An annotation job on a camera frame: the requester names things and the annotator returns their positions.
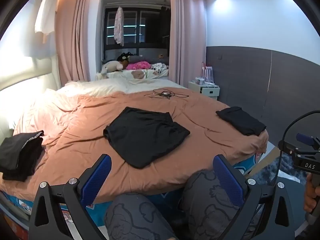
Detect cream padded headboard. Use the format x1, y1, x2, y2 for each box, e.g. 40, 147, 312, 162
0, 52, 60, 135

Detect grey elephant plush toy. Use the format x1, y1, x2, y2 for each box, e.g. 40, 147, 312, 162
100, 60, 124, 79

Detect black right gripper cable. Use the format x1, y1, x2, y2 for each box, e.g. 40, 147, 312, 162
275, 109, 320, 188

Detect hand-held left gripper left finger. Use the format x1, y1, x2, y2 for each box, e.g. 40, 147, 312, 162
29, 154, 112, 240

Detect pink curtain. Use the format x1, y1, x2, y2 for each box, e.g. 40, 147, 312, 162
169, 0, 207, 89
54, 0, 91, 82

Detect black pants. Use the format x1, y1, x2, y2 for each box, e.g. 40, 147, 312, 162
215, 106, 267, 136
103, 107, 191, 169

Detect dark window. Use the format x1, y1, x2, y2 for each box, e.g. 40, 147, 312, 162
103, 4, 172, 61

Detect stack of black clothes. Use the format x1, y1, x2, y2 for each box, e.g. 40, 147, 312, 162
0, 130, 46, 182

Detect black and white plush toy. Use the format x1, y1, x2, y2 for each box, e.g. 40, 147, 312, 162
150, 63, 168, 72

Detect cream blanket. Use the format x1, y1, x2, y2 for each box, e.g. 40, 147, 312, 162
56, 77, 188, 98

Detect white nightstand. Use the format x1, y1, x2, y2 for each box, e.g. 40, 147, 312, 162
188, 81, 220, 101

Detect pink plush toy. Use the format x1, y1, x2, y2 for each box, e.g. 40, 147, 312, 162
126, 60, 151, 70

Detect hanging white shirt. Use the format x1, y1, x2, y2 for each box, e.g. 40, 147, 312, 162
34, 0, 60, 43

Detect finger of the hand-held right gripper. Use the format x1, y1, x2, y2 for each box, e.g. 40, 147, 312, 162
278, 141, 304, 157
296, 132, 320, 148

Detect person's right hand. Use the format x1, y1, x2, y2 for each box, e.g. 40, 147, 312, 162
303, 174, 320, 215

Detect blue printed bed sheet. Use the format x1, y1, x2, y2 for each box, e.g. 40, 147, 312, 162
0, 146, 268, 220

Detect person's leg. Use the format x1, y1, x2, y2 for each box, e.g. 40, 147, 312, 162
180, 169, 253, 240
104, 192, 180, 240

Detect hanging patterned garment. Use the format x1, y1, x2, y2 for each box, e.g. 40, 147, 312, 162
114, 6, 125, 47

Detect folded black pants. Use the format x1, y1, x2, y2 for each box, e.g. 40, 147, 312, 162
215, 106, 267, 136

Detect person's left leg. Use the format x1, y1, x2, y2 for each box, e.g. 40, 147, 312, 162
104, 192, 180, 240

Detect bed with orange sheet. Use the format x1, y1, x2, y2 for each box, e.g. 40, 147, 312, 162
0, 87, 269, 198

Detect person's right leg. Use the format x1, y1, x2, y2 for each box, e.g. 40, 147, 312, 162
180, 169, 253, 240

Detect black cable with device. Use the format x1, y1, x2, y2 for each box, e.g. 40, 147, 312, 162
144, 89, 190, 100

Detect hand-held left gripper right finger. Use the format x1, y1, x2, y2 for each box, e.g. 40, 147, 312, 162
212, 154, 297, 240

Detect red and white rack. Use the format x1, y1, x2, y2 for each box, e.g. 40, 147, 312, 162
201, 62, 215, 85

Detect dark patterned rug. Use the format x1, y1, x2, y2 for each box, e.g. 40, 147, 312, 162
250, 152, 308, 188

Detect grey pillow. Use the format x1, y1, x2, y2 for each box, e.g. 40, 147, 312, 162
129, 55, 169, 64

